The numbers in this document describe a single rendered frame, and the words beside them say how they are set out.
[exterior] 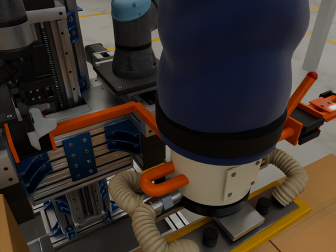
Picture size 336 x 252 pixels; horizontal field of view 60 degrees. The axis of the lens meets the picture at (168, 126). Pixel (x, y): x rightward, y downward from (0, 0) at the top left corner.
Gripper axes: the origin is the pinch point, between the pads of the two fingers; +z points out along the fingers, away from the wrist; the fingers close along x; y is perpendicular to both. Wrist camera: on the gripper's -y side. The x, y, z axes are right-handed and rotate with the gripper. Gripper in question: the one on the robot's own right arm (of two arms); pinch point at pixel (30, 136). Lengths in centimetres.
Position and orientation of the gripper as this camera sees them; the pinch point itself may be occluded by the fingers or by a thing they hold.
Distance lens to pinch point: 70.6
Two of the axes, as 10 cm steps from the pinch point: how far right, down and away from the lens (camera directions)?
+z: 0.0, 8.2, 5.8
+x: -5.2, -4.9, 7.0
